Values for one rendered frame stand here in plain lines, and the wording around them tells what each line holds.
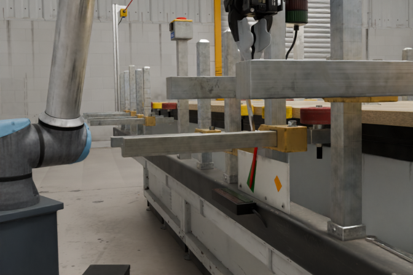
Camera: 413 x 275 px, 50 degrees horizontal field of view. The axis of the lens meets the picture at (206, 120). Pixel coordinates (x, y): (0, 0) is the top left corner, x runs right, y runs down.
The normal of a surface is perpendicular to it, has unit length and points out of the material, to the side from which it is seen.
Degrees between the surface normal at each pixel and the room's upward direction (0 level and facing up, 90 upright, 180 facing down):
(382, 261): 0
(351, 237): 90
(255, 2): 90
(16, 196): 70
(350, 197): 90
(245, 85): 90
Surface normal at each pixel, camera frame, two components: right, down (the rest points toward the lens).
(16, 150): 0.68, 0.03
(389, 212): -0.95, 0.04
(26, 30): 0.25, 0.04
